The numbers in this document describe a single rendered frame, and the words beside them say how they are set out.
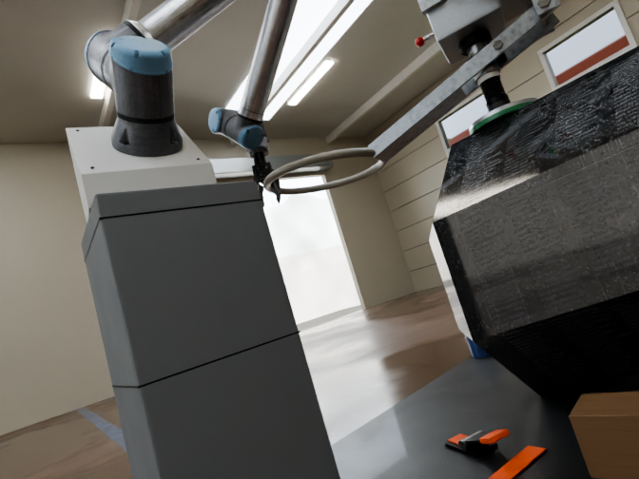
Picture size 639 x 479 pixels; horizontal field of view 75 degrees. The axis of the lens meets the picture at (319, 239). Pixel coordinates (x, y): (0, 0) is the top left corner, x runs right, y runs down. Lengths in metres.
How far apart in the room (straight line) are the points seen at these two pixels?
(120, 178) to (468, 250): 0.92
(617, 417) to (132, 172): 1.17
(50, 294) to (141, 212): 6.16
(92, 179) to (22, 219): 6.29
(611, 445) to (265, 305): 0.76
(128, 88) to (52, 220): 6.27
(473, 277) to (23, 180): 7.05
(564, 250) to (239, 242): 0.78
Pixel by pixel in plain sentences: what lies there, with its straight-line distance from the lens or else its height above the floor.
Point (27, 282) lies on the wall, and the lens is 7.20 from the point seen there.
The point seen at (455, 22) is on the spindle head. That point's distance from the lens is 1.51.
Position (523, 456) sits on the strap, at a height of 0.02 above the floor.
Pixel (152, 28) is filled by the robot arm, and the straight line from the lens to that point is 1.42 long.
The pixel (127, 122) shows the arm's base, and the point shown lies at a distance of 1.26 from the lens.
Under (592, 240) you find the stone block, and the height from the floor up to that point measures 0.44.
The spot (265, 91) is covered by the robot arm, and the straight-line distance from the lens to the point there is 1.48.
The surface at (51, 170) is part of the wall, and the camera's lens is 7.72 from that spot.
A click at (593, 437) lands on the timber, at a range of 1.02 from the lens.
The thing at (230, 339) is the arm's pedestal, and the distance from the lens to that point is 1.03.
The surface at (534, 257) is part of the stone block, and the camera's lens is 1.15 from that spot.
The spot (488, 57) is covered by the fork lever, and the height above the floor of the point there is 1.05.
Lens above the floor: 0.49
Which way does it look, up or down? 8 degrees up
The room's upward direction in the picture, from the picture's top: 17 degrees counter-clockwise
